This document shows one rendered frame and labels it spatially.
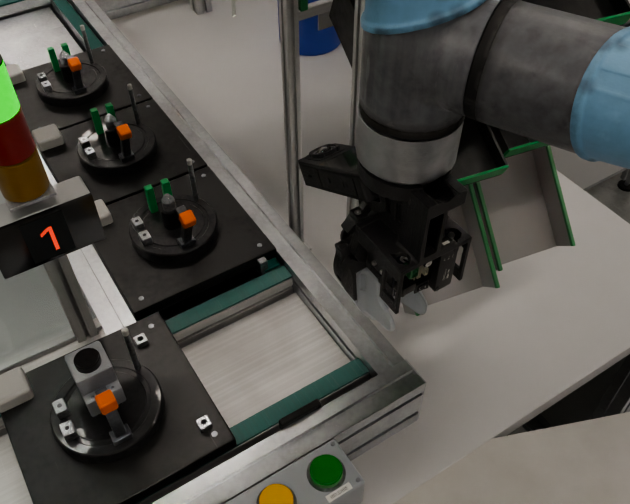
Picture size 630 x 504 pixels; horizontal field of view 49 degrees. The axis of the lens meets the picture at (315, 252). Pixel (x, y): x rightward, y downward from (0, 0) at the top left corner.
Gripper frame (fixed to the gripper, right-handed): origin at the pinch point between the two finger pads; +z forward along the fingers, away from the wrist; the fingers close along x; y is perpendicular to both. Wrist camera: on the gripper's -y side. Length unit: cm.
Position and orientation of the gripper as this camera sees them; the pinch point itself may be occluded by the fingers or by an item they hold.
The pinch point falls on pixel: (372, 303)
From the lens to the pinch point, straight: 67.6
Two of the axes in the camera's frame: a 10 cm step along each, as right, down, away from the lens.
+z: 0.0, 6.8, 7.4
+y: 5.3, 6.2, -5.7
